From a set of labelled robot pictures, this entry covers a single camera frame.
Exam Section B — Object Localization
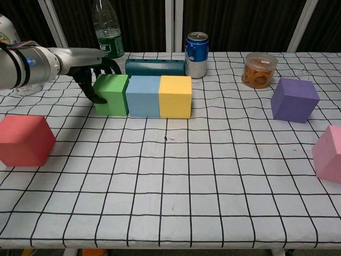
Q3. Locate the white drink bottle yellow cap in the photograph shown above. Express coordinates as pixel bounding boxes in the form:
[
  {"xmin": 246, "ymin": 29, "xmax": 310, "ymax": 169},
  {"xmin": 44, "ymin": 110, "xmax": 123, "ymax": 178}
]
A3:
[{"xmin": 0, "ymin": 14, "xmax": 43, "ymax": 96}]

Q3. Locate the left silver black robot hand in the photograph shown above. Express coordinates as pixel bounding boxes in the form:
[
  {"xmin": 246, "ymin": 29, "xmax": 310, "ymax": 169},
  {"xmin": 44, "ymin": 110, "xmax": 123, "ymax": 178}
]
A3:
[{"xmin": 52, "ymin": 46, "xmax": 122, "ymax": 105}]

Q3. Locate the clear jar of rubber bands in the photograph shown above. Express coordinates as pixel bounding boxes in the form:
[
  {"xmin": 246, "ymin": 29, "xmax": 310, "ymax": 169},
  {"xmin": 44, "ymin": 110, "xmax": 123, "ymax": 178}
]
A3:
[{"xmin": 241, "ymin": 52, "xmax": 279, "ymax": 89}]

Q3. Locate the yellow foam cube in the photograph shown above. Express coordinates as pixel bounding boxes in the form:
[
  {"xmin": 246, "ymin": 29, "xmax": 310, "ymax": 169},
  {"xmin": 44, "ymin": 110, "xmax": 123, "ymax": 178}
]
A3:
[{"xmin": 158, "ymin": 75, "xmax": 193, "ymax": 119}]

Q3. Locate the green foam cube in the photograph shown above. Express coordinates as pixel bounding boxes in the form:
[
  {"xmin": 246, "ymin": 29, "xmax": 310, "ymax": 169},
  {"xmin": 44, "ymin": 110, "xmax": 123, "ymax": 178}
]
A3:
[{"xmin": 92, "ymin": 74, "xmax": 130, "ymax": 117}]

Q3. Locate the light blue foam cube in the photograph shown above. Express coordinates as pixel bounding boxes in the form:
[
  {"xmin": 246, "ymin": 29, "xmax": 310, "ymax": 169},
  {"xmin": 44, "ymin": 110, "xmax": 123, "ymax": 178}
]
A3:
[{"xmin": 125, "ymin": 75, "xmax": 163, "ymax": 118}]

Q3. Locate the white black checkered tablecloth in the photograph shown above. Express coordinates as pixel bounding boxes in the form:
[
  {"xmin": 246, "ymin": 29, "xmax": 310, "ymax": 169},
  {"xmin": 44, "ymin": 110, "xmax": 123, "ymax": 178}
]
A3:
[{"xmin": 0, "ymin": 50, "xmax": 341, "ymax": 250}]

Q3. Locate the teal rectangular box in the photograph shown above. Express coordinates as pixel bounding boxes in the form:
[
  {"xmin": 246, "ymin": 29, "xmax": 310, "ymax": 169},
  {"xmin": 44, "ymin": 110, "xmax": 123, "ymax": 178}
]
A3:
[{"xmin": 125, "ymin": 59, "xmax": 185, "ymax": 77}]

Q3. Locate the clear water bottle green label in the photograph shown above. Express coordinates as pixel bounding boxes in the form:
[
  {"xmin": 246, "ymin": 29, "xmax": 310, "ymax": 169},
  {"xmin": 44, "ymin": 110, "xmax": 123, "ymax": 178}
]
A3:
[{"xmin": 92, "ymin": 0, "xmax": 126, "ymax": 76}]

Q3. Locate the pink foam cube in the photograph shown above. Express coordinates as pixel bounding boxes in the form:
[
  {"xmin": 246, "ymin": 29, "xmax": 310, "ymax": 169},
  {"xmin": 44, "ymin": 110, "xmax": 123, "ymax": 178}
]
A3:
[{"xmin": 311, "ymin": 125, "xmax": 341, "ymax": 183}]

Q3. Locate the purple foam cube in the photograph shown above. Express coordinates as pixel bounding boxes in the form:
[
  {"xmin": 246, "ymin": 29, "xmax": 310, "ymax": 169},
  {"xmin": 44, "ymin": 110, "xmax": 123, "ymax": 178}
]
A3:
[{"xmin": 270, "ymin": 78, "xmax": 320, "ymax": 124}]

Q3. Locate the red foam cube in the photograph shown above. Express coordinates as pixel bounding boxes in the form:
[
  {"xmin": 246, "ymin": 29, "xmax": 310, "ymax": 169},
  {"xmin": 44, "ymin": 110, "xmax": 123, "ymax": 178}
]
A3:
[{"xmin": 0, "ymin": 115, "xmax": 56, "ymax": 167}]

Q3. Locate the blue soda can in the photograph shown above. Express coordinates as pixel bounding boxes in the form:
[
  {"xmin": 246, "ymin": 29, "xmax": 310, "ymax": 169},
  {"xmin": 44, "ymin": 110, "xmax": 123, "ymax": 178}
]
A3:
[{"xmin": 184, "ymin": 31, "xmax": 209, "ymax": 79}]

